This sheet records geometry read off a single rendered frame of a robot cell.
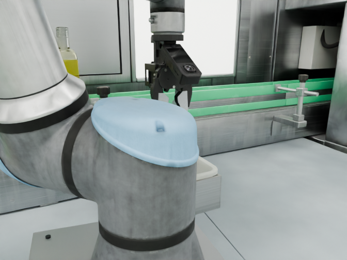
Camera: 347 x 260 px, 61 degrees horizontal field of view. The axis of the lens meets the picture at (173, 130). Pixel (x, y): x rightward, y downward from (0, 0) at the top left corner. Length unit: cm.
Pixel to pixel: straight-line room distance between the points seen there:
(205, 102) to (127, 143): 67
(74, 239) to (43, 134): 22
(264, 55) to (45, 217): 103
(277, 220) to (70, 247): 40
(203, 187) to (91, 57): 54
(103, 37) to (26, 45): 63
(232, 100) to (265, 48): 41
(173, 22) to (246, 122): 50
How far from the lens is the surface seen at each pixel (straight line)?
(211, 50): 112
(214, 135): 95
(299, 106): 104
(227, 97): 97
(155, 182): 29
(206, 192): 64
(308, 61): 144
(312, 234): 65
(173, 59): 60
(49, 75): 35
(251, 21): 128
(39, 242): 53
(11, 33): 33
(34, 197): 72
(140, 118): 28
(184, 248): 35
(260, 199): 73
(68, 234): 53
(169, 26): 63
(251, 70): 129
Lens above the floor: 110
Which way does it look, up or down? 16 degrees down
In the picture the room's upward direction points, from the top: straight up
